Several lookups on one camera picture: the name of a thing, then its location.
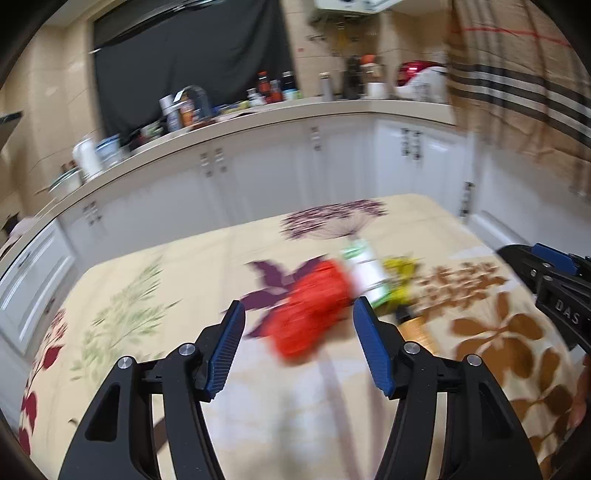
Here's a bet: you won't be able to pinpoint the chrome faucet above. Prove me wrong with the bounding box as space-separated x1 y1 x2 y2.
177 85 213 121

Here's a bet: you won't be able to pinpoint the white water heater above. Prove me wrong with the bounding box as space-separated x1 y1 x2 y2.
314 0 399 13

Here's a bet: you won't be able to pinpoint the orange bottle black cap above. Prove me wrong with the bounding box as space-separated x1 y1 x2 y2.
396 307 438 357

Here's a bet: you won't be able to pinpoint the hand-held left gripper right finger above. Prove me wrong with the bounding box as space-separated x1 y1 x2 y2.
353 296 543 480

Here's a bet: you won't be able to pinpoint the white bowl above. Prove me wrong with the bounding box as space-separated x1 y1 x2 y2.
48 168 84 198

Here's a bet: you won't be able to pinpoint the white green tube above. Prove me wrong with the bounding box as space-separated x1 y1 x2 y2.
339 237 392 308

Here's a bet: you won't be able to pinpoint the black tall appliance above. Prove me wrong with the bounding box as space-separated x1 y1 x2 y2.
342 55 366 100

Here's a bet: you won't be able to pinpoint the white kettle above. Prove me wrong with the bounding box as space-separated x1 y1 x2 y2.
72 137 103 181

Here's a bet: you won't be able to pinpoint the red white rice cooker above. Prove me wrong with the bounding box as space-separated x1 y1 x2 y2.
396 60 452 104

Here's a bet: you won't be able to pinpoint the white kitchen cabinets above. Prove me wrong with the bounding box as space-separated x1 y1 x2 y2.
0 113 591 357

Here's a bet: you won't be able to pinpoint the black range hood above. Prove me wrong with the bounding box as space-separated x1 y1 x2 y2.
0 111 25 149

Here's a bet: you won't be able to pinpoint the steel pot orange lid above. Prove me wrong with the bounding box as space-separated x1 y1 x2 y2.
362 55 385 82

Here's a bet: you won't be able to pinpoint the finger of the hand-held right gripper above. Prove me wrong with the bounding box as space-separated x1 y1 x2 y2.
496 243 576 296

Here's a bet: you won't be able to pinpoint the yellow green wrapper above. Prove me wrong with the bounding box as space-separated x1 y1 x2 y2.
381 256 424 320

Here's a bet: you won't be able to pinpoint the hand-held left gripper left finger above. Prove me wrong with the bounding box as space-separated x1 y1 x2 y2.
58 300 246 480

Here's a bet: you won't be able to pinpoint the beige kitchen countertop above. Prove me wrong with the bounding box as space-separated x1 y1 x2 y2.
0 98 456 278

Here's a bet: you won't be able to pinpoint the clear plastic container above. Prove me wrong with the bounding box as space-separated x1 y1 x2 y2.
96 136 123 168

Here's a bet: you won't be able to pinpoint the plaid curtain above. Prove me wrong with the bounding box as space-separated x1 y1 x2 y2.
444 0 591 200

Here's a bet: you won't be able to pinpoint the red wrapper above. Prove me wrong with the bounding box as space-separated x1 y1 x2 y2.
264 258 355 359

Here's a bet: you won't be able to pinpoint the black cloth curtain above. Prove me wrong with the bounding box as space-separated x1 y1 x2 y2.
91 0 299 140

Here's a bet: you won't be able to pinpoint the white spray bottle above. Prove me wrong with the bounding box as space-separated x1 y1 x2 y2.
159 95 181 133

